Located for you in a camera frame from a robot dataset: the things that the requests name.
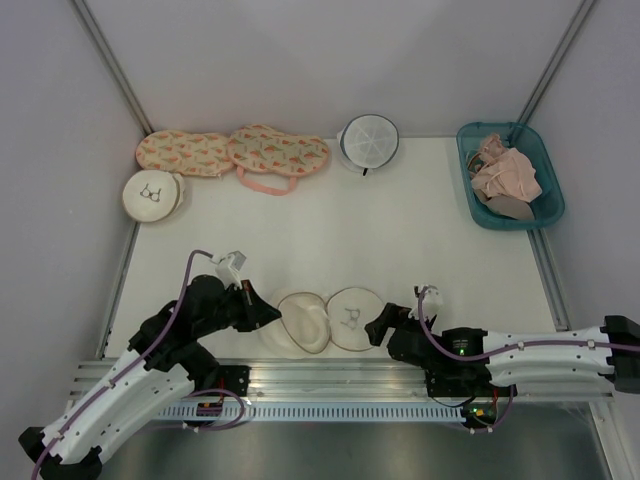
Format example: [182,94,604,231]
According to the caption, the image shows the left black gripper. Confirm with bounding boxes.
[195,279,282,338]

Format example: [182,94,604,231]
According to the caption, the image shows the beige round laundry bag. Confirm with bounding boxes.
[258,287,384,359]

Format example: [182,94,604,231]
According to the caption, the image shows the light pink bra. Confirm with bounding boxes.
[471,148,542,203]

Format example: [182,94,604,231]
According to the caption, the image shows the pink lace bra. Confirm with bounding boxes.
[467,133,507,173]

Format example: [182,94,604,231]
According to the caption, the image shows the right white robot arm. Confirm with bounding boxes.
[365,303,639,398]

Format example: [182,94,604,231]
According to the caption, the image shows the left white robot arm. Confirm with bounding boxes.
[19,275,281,479]

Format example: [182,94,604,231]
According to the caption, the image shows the beige bra in bin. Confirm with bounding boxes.
[481,196,535,221]

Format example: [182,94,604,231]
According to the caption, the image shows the beige glasses-print laundry bag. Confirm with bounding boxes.
[122,170,186,223]

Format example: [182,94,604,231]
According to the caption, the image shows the floral bra bag left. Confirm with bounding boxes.
[135,130,235,177]

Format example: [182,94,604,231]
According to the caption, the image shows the white mesh laundry bag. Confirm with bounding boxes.
[337,114,400,176]

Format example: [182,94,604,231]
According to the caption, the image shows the teal plastic bin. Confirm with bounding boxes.
[456,122,565,231]

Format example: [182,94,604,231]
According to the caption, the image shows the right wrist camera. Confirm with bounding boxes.
[414,285,444,320]

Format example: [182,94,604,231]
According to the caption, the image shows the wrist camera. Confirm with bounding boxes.
[210,251,246,289]
[414,285,444,320]

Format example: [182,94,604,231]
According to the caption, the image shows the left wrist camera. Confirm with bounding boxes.
[210,251,246,289]

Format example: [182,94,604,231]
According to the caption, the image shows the aluminium mounting rail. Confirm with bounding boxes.
[69,358,613,402]

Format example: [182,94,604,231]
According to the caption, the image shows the white slotted cable duct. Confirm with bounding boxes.
[155,401,466,423]

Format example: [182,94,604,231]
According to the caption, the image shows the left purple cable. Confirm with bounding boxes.
[29,248,221,480]

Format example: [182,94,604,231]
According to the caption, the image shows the floral bra bag pink handle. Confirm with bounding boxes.
[227,124,331,196]

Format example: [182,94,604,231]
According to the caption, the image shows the left frame post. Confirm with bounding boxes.
[68,0,153,135]

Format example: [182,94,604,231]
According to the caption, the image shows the frame post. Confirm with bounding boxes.
[68,0,153,135]
[516,0,600,124]

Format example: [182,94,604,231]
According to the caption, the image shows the right frame post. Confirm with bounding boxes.
[516,0,600,124]

